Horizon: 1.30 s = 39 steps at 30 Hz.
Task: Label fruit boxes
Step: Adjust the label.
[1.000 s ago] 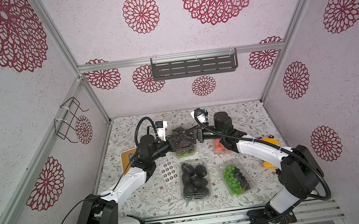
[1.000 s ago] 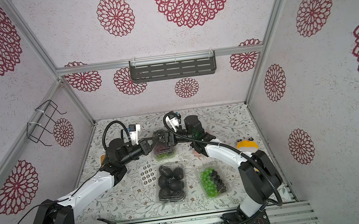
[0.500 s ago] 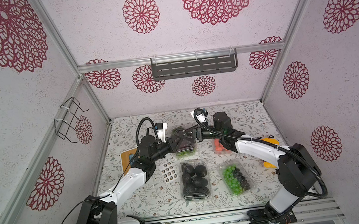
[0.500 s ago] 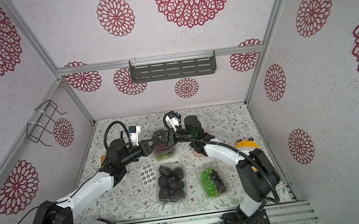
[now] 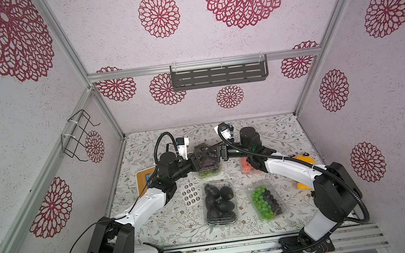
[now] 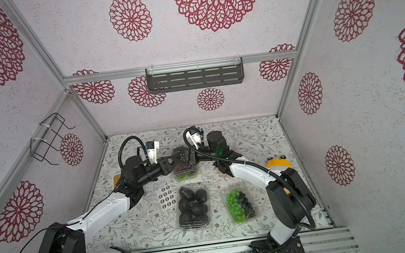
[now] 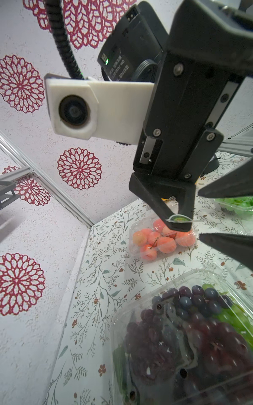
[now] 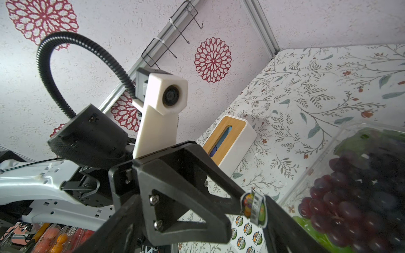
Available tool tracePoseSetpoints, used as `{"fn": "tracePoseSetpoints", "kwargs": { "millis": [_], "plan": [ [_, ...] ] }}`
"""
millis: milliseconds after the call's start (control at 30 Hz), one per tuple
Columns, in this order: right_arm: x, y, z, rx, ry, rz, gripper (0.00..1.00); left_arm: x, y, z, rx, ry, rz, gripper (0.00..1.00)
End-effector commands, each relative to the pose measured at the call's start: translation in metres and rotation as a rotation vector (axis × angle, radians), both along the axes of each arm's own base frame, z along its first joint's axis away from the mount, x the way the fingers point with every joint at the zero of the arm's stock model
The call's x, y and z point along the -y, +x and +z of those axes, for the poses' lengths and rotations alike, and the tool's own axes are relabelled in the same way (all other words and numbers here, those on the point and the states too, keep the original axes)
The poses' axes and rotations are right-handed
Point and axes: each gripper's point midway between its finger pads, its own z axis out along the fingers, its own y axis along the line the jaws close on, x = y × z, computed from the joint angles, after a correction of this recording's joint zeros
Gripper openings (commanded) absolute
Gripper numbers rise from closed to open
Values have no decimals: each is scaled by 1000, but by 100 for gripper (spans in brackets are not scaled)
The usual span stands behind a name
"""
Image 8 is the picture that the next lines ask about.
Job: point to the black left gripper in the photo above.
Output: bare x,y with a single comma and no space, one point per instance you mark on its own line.
185,196

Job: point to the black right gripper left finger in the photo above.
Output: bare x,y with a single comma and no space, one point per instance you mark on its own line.
124,232

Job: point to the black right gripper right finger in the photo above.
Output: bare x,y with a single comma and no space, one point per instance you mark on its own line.
284,235

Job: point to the sticker label sheet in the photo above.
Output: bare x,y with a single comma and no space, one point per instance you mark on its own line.
246,237

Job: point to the single round fruit sticker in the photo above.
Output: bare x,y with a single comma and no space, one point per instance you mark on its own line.
254,207

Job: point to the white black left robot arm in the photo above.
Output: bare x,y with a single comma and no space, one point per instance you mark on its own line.
87,147

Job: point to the stacked fruit boxes background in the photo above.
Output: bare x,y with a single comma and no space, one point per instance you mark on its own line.
26,237

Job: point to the white wooden tissue box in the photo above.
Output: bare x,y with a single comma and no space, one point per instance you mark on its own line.
229,142

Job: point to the clear box purple grapes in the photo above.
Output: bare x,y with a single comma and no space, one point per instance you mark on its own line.
352,199

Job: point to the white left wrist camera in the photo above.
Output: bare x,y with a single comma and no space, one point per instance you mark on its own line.
160,98

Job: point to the black wire wall rack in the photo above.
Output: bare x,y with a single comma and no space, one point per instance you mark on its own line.
185,15

